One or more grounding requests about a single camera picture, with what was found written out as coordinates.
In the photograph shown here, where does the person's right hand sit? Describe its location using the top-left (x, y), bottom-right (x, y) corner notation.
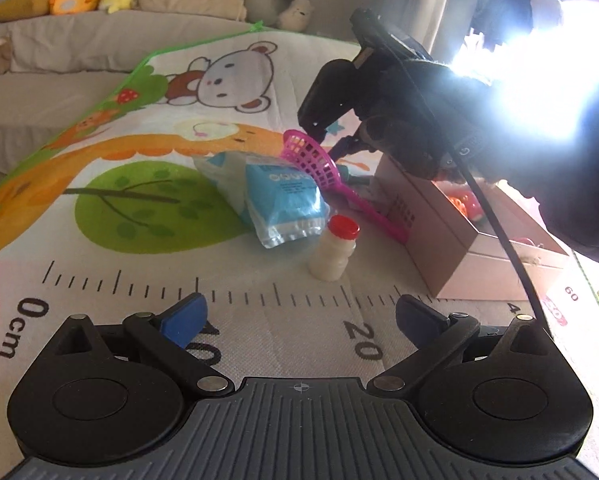
top-left (362, 107), bottom-right (485, 183)

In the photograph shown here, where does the black cable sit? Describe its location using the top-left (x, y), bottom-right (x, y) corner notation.
top-left (449, 145), bottom-right (547, 322)

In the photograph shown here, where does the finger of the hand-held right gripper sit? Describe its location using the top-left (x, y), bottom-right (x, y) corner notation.
top-left (329, 132), bottom-right (376, 162)

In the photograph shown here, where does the blue wipes packet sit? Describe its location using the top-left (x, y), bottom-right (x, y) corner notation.
top-left (242, 155), bottom-right (330, 250)

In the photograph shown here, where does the small white red-capped bottle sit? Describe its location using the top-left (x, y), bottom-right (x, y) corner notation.
top-left (308, 214), bottom-right (361, 281)

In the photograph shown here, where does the pink plastic toy scoop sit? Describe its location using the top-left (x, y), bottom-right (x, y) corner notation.
top-left (282, 130), bottom-right (410, 243)

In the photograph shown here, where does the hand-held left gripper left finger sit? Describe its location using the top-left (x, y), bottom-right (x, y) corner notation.
top-left (54, 292), bottom-right (235, 396)

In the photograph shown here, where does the white plastic packet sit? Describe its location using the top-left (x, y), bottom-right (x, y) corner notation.
top-left (192, 151), bottom-right (260, 223)

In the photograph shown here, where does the long yellow plush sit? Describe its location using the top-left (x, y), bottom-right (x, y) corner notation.
top-left (0, 0), bottom-right (52, 23)

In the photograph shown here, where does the pink cardboard box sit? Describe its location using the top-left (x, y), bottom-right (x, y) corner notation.
top-left (372, 152), bottom-right (573, 301)

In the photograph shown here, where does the printed cartoon play mat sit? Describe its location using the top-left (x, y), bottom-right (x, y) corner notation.
top-left (0, 21), bottom-right (599, 480)

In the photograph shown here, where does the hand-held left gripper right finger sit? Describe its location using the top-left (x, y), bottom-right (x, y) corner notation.
top-left (367, 295), bottom-right (553, 401)

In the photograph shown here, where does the orange pink toy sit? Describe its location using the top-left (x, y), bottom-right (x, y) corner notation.
top-left (447, 191), bottom-right (486, 222)

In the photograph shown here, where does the small white plush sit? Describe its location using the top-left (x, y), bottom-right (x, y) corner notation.
top-left (278, 0), bottom-right (314, 31)

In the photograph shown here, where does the grey sofa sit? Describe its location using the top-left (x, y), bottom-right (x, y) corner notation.
top-left (0, 7), bottom-right (363, 176)

